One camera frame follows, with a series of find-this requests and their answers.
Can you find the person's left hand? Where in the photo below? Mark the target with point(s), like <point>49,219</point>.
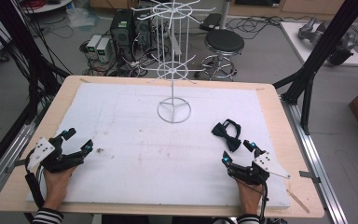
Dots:
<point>56,186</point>

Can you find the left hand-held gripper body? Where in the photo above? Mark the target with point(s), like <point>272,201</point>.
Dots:
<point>57,157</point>

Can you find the white floor board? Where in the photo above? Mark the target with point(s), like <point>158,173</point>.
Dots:
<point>320,43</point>

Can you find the black bow tie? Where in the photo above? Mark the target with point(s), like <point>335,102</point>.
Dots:
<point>227,134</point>

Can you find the wooden stick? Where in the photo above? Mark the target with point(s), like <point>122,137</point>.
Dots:
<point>297,201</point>

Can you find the black metal stand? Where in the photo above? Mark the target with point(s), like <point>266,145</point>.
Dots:
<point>320,59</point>
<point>28,56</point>

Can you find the black round stool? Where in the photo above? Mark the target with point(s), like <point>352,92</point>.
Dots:
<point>222,53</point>

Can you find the white power supply unit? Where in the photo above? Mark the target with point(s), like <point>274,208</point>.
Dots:
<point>93,46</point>
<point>103,49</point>

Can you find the black computer tower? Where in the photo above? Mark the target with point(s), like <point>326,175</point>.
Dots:
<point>126,32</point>

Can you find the black flat box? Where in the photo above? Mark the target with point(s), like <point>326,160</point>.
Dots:
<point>210,21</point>

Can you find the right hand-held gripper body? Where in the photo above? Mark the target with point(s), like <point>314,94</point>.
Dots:
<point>254,169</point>

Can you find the aluminium rail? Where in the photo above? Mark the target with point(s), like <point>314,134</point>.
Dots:
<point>4,161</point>
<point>317,161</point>

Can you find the person's right hand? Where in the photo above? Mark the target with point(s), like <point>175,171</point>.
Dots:
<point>248,196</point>

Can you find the white foam mat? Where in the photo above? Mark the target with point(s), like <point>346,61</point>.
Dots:
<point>155,149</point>

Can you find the wooden table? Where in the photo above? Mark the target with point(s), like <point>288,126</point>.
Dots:
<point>292,137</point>

